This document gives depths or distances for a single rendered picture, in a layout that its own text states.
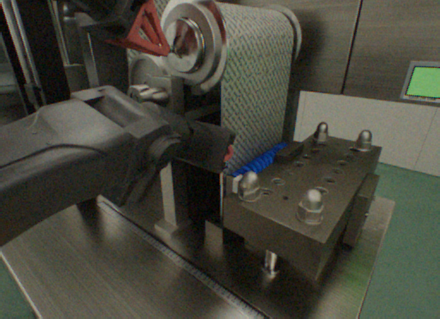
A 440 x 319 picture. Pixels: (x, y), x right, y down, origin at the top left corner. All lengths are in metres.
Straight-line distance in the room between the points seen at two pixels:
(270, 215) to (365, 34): 0.43
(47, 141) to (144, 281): 0.34
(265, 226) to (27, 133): 0.31
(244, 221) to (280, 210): 0.06
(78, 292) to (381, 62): 0.69
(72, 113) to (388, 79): 0.58
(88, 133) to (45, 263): 0.41
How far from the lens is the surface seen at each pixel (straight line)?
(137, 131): 0.21
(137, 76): 0.56
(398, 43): 0.64
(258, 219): 0.39
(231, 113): 0.43
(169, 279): 0.48
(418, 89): 0.64
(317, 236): 0.37
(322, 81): 0.68
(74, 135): 0.19
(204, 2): 0.42
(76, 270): 0.54
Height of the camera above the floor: 1.27
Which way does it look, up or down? 26 degrees down
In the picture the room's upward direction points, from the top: straight up
